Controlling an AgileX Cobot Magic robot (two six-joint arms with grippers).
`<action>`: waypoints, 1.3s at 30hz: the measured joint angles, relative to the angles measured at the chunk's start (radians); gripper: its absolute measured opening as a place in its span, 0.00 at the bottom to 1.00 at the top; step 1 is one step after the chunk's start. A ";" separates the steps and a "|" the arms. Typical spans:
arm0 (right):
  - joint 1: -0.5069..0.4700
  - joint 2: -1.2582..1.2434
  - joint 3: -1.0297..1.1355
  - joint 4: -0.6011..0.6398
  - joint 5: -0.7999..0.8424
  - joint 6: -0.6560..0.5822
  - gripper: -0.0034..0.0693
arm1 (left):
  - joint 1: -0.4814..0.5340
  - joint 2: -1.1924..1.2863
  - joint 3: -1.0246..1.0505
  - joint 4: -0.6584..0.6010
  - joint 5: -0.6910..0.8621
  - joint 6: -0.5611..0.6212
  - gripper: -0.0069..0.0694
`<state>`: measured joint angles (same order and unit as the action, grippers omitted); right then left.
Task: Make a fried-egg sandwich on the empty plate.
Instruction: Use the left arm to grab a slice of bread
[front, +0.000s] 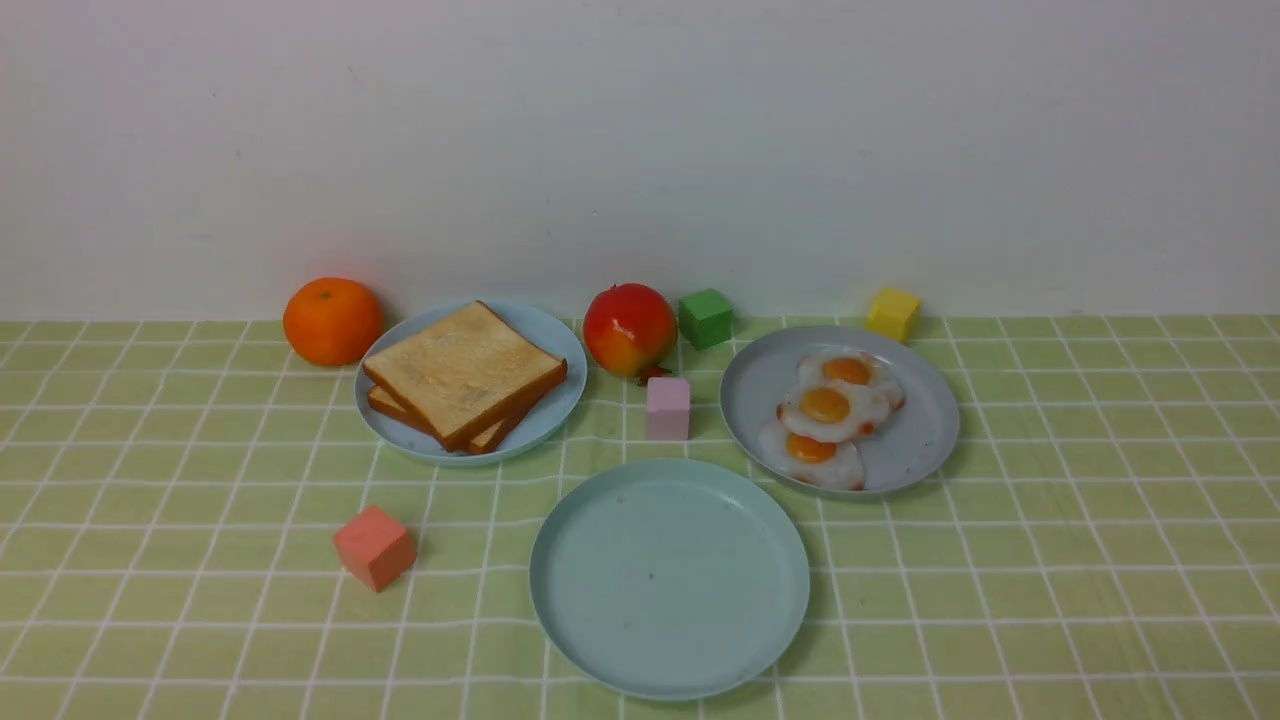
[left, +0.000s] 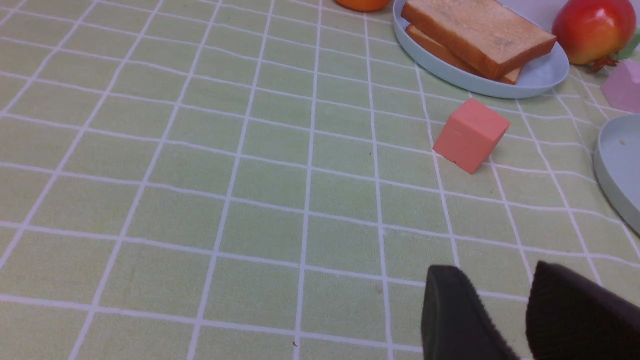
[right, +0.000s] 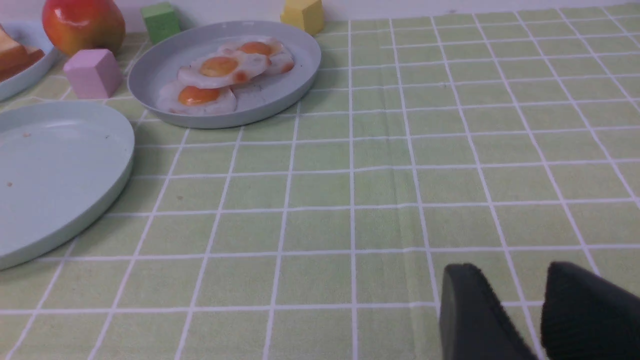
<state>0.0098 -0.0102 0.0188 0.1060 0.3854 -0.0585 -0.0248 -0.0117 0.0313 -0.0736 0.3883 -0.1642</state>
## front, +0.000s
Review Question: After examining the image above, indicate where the toast slice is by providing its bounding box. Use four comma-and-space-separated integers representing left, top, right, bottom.
362, 301, 570, 455
367, 386, 531, 455

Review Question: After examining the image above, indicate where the green checkered tablecloth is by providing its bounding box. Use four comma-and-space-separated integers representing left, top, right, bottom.
1, 315, 1279, 719

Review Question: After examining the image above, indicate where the yellow cube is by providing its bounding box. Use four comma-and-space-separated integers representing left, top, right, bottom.
865, 287, 922, 345

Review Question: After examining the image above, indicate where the orange fruit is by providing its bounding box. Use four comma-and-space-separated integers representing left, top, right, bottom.
282, 277, 387, 366

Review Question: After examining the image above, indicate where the red yellow apple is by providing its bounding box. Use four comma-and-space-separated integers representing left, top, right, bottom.
582, 283, 678, 386

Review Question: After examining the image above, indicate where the teal empty plate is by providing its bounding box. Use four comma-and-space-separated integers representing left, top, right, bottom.
527, 459, 812, 702

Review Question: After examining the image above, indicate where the pink block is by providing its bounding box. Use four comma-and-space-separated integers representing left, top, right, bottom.
645, 375, 692, 442

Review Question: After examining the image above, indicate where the salmon red cube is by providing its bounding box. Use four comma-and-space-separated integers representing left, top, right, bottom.
333, 505, 419, 593

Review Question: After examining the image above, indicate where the fried egg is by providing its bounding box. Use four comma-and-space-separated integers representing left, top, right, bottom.
758, 420, 867, 492
797, 346, 906, 413
777, 380, 892, 443

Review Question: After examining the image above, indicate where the grey egg plate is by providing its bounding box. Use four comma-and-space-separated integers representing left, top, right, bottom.
719, 325, 960, 498

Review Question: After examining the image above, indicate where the light blue bread plate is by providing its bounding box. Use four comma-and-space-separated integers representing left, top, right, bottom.
355, 299, 588, 468

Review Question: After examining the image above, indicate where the green cube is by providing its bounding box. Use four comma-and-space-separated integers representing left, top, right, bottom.
677, 288, 733, 351

